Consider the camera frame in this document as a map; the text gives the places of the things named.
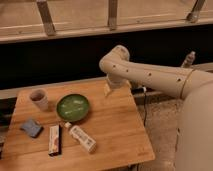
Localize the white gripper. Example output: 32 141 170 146
104 75 132 97

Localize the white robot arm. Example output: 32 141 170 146
99 45 213 171

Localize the clear bottle on ledge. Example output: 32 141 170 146
182 51 195 68

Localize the green round plate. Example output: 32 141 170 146
56 94 90 122

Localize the long flat snack box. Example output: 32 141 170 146
48 125 61 156

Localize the grey ceramic cup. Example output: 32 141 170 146
29 89 49 111

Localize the blue sponge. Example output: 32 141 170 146
20 119 43 138

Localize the middle metal railing post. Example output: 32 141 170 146
108 0 118 30

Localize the metal railing post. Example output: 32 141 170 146
36 0 56 36
186 0 205 23
108 0 118 30

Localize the right metal railing post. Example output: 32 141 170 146
186 0 205 23

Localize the left metal railing post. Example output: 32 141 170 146
36 0 56 36

